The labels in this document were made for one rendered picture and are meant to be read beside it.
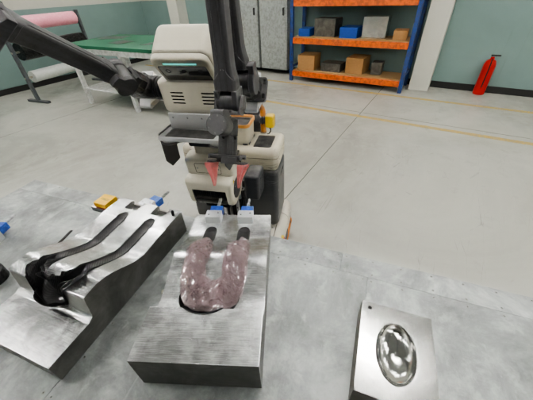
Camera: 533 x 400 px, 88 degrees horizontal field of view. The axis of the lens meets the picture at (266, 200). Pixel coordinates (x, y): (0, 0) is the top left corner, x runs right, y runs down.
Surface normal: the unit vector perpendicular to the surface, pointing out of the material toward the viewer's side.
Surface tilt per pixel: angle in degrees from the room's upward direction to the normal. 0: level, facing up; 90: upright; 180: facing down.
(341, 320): 0
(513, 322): 0
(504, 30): 90
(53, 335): 0
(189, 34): 42
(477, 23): 90
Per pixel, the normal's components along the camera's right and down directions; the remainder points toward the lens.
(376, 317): -0.04, -0.79
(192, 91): -0.20, 0.71
